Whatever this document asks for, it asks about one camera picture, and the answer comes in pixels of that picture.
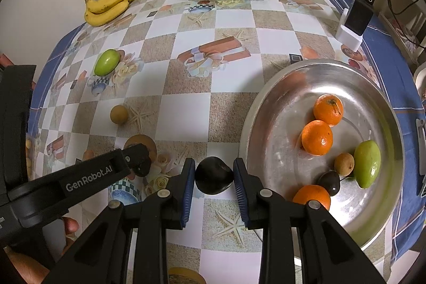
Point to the dark cherry with stem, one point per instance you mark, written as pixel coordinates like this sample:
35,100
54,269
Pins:
329,182

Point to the person's left hand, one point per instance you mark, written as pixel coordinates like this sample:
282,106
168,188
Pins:
26,267

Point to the bunch of yellow bananas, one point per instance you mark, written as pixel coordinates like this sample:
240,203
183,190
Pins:
109,3

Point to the dark purple plum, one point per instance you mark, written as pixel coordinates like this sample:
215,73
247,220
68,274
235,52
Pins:
213,179

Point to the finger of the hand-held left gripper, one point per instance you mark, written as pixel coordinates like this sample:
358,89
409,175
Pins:
136,154

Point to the white phone stand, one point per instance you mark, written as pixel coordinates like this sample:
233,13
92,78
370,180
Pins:
421,129

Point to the black smartphone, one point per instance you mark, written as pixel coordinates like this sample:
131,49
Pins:
423,184

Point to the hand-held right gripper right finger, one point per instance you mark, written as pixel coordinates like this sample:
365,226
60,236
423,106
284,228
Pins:
240,191

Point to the small dark round fruit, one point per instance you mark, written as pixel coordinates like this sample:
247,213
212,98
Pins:
143,168

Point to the small green mango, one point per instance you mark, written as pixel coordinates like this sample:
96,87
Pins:
106,61

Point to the white plastic chair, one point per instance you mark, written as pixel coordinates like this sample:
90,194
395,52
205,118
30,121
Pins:
420,77

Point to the black power adapter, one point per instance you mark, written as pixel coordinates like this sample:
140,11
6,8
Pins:
357,16

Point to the orange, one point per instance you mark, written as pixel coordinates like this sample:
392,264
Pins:
317,137
328,109
311,197

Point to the large metal bowl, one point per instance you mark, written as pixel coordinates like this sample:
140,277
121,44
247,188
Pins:
289,124

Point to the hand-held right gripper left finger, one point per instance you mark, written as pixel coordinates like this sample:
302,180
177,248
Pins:
188,191

